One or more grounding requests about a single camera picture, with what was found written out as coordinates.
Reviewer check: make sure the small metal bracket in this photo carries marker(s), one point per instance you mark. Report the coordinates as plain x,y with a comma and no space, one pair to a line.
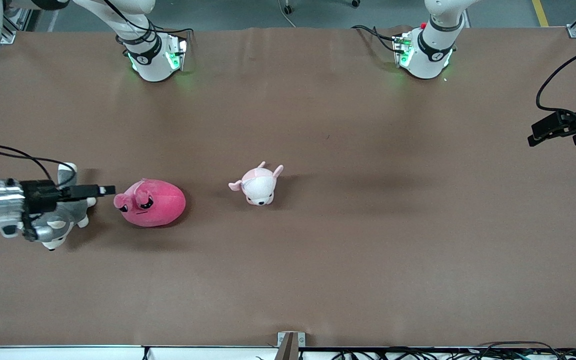
282,339

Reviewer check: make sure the grey camera pole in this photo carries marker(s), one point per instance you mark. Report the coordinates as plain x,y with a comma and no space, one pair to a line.
288,350

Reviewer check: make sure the white and pink plush dog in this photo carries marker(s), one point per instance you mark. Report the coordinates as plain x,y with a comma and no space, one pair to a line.
260,187

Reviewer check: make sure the grey and white plush husky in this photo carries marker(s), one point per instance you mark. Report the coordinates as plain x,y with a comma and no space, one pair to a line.
68,214

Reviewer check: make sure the round pink plush toy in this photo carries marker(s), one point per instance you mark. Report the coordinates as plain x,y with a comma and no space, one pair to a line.
160,202

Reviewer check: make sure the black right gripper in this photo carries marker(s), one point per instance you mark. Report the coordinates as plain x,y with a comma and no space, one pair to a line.
39,195

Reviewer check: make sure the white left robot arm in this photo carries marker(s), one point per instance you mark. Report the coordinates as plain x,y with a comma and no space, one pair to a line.
430,62

